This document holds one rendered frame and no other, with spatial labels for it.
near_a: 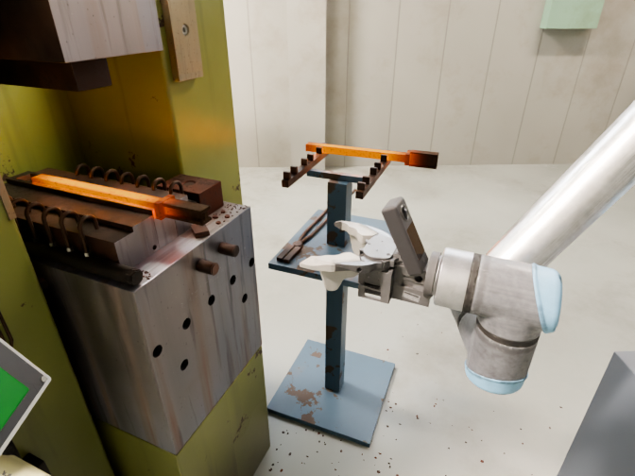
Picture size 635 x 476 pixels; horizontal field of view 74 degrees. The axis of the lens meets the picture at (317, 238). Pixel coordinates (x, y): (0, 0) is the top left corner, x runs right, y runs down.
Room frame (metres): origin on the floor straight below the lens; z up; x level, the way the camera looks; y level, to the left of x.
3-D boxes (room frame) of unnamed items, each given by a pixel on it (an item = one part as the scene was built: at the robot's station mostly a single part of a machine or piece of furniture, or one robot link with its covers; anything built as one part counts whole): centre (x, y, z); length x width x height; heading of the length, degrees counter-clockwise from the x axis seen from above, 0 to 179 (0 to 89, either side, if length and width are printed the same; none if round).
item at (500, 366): (0.50, -0.29, 0.86); 0.12 x 0.09 x 0.12; 179
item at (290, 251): (1.33, -0.02, 0.68); 0.60 x 0.04 x 0.01; 156
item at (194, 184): (0.91, 0.30, 0.95); 0.12 x 0.09 x 0.07; 67
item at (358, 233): (0.65, -0.07, 0.97); 0.09 x 0.03 x 0.06; 31
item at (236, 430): (0.86, 0.49, 0.23); 0.56 x 0.38 x 0.47; 67
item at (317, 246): (1.18, -0.07, 0.66); 0.40 x 0.30 x 0.02; 158
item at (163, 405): (0.86, 0.49, 0.69); 0.56 x 0.38 x 0.45; 67
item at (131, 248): (0.81, 0.51, 0.96); 0.42 x 0.20 x 0.09; 67
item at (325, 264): (0.54, -0.02, 0.97); 0.09 x 0.03 x 0.06; 103
